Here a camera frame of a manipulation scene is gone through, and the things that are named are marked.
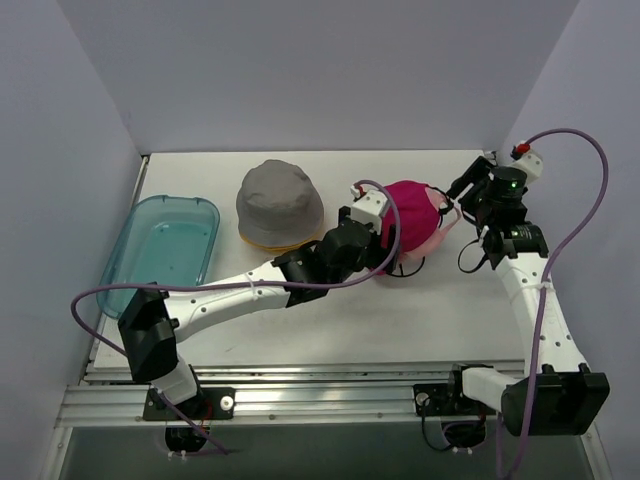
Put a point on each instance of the light pink baseball cap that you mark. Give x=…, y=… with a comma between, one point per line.
x=427, y=228

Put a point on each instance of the yellow bucket hat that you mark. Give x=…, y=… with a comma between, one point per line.
x=282, y=236

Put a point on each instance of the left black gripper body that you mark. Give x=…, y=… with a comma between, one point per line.
x=386, y=245

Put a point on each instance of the teal plastic tray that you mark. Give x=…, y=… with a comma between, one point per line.
x=167, y=240

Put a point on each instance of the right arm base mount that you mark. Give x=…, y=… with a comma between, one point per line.
x=463, y=421

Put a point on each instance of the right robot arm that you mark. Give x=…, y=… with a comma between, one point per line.
x=560, y=394

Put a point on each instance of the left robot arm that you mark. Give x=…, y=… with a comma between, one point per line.
x=157, y=319

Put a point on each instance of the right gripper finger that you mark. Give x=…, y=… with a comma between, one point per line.
x=459, y=194
x=479, y=169

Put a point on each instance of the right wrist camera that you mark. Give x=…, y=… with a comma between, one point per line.
x=527, y=160

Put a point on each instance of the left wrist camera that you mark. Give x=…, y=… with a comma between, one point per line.
x=368, y=201

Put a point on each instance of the grey bucket hat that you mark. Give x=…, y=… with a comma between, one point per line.
x=279, y=192

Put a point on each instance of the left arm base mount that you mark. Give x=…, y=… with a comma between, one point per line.
x=210, y=404

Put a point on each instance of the magenta baseball cap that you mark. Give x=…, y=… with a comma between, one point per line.
x=408, y=195

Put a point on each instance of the aluminium front rail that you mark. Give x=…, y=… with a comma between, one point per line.
x=325, y=394

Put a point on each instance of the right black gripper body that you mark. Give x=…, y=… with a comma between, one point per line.
x=467, y=181

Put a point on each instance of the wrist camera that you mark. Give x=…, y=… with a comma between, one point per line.
x=368, y=201
x=527, y=160

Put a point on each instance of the black wire hat stand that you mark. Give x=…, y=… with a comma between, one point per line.
x=404, y=266

